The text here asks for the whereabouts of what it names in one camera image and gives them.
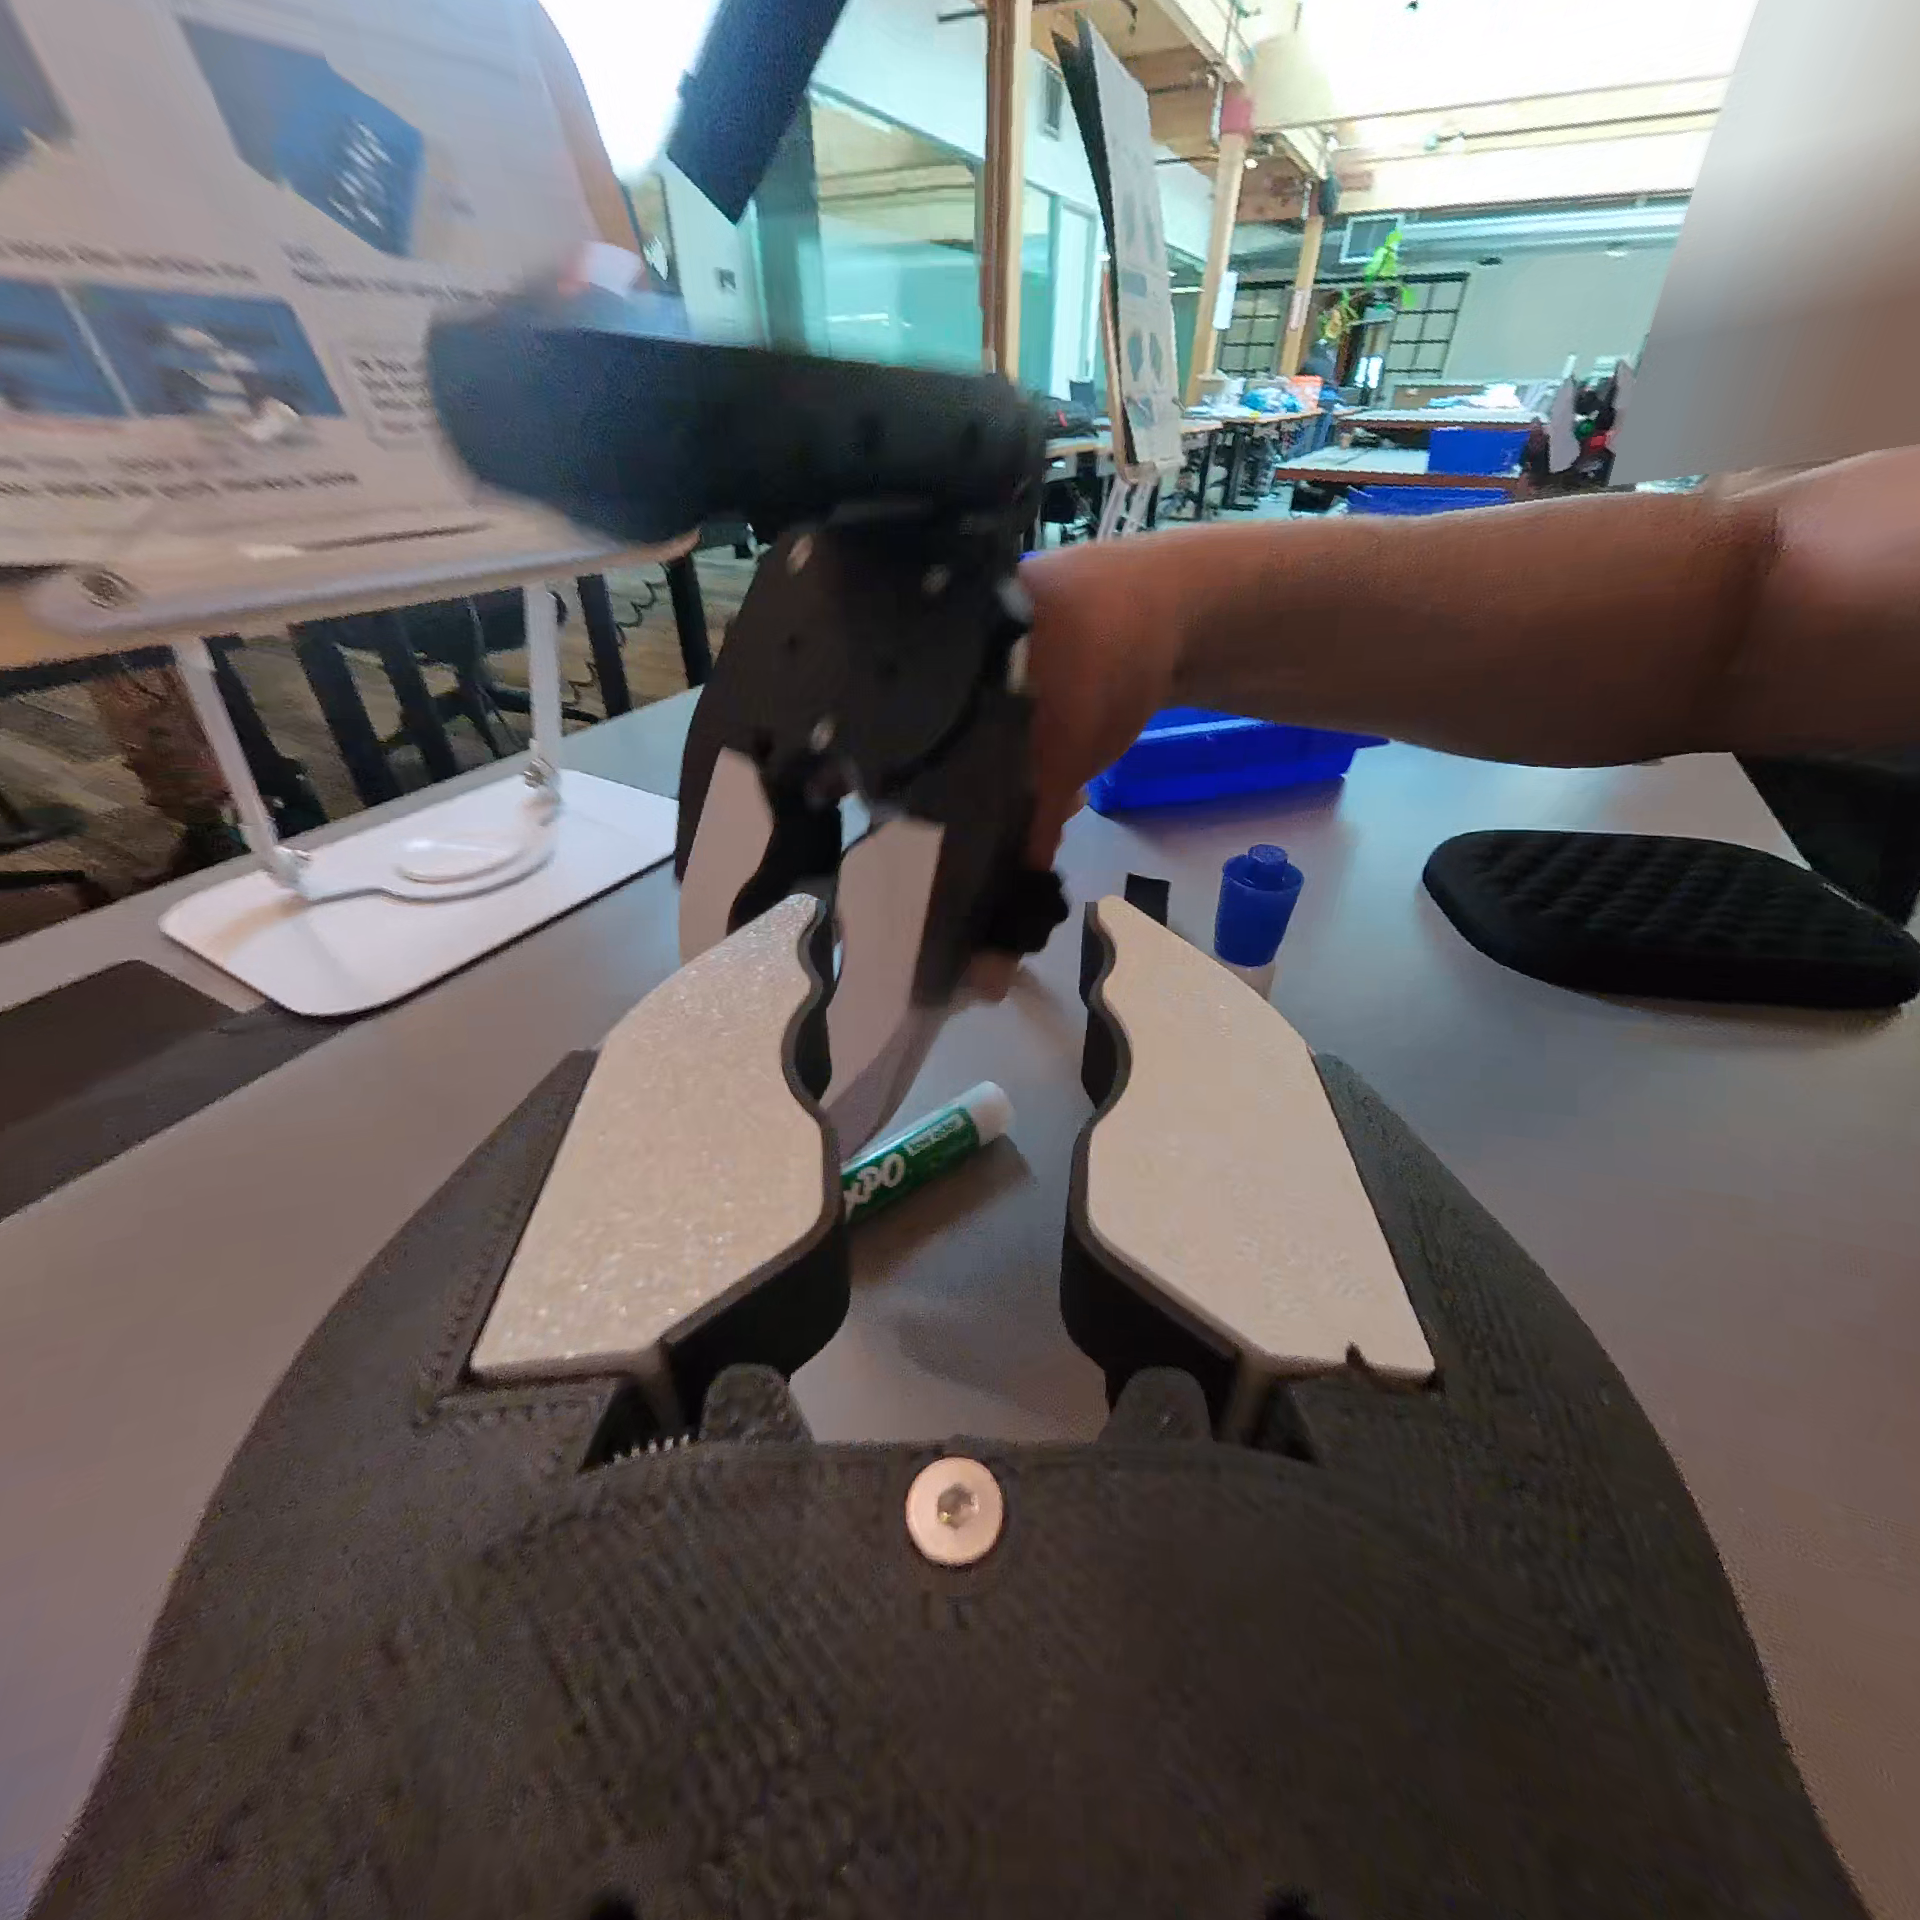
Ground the blue dry erase marker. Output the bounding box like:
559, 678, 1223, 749
1211, 843, 1307, 997

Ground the standing poster board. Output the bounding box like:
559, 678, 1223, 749
1048, 14, 1188, 481

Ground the white document stand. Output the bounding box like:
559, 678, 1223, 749
0, 0, 686, 1018

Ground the black wrist rest pad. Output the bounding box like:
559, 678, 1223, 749
1422, 831, 1920, 1013

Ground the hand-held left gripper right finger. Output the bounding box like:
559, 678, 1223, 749
1058, 896, 1438, 1439

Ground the green dry erase marker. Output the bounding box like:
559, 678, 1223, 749
839, 1080, 1018, 1228

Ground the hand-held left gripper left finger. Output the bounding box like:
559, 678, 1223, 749
466, 896, 853, 1422

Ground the person's right forearm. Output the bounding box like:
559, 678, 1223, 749
1191, 448, 1920, 771

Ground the dark hanging banner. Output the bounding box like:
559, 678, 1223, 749
663, 0, 850, 225

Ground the person's right hand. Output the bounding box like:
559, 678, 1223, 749
1018, 537, 1205, 878

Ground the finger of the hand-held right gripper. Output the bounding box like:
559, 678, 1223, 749
678, 747, 772, 970
820, 819, 962, 1159

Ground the printed instruction sheet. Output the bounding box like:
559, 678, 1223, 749
0, 0, 602, 566

